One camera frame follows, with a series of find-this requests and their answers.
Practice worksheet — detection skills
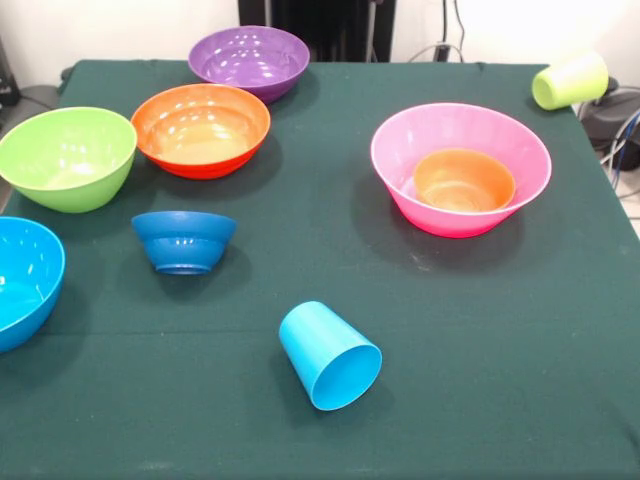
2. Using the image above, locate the dark green table cloth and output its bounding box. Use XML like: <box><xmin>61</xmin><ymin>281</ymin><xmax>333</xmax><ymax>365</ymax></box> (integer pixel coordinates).
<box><xmin>0</xmin><ymin>59</ymin><xmax>640</xmax><ymax>480</ymax></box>

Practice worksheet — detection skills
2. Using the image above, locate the light blue bowl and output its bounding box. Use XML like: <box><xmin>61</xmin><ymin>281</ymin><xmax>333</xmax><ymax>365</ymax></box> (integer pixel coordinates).
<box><xmin>0</xmin><ymin>215</ymin><xmax>67</xmax><ymax>354</ymax></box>

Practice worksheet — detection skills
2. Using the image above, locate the pink bowl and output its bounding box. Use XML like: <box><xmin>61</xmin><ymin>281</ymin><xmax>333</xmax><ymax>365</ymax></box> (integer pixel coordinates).
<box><xmin>370</xmin><ymin>102</ymin><xmax>553</xmax><ymax>239</ymax></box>

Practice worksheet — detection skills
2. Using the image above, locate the lime green bowl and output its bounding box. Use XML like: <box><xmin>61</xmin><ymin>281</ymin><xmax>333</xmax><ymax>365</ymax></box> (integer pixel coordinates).
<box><xmin>0</xmin><ymin>106</ymin><xmax>138</xmax><ymax>215</ymax></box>

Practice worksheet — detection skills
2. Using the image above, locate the black box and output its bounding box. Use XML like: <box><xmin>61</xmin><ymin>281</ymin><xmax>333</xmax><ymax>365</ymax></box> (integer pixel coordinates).
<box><xmin>0</xmin><ymin>37</ymin><xmax>21</xmax><ymax>107</ymax></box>

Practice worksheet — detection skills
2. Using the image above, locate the light blue cup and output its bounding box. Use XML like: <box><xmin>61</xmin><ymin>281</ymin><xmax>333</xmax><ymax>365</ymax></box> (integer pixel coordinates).
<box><xmin>278</xmin><ymin>300</ymin><xmax>384</xmax><ymax>412</ymax></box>

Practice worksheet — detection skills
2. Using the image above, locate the purple bowl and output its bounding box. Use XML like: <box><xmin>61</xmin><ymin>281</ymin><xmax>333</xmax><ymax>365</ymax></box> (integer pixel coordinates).
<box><xmin>187</xmin><ymin>25</ymin><xmax>311</xmax><ymax>106</ymax></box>

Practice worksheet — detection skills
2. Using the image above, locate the large orange bowl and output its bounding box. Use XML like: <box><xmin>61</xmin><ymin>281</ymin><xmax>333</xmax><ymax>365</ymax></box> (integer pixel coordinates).
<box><xmin>130</xmin><ymin>83</ymin><xmax>272</xmax><ymax>180</ymax></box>

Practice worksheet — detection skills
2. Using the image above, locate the lime green cup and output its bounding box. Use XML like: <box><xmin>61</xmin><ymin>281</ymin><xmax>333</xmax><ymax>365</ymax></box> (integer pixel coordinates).
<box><xmin>531</xmin><ymin>51</ymin><xmax>610</xmax><ymax>111</ymax></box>

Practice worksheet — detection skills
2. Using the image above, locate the small dark blue bowl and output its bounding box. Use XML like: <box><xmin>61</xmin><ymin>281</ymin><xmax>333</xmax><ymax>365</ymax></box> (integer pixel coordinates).
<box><xmin>131</xmin><ymin>210</ymin><xmax>238</xmax><ymax>276</ymax></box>

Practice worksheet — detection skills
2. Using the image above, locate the small orange bowl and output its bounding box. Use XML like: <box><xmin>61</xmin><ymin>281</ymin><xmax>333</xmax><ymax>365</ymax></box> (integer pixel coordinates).
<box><xmin>413</xmin><ymin>148</ymin><xmax>517</xmax><ymax>214</ymax></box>

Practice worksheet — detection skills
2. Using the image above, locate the black hanging cable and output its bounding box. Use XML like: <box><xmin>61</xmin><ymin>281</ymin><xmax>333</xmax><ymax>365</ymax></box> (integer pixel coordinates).
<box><xmin>452</xmin><ymin>0</ymin><xmax>467</xmax><ymax>64</ymax></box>

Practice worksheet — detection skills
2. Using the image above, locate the tangle of cables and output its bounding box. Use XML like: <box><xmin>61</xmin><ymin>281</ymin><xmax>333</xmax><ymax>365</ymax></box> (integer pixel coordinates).
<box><xmin>597</xmin><ymin>107</ymin><xmax>640</xmax><ymax>201</ymax></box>

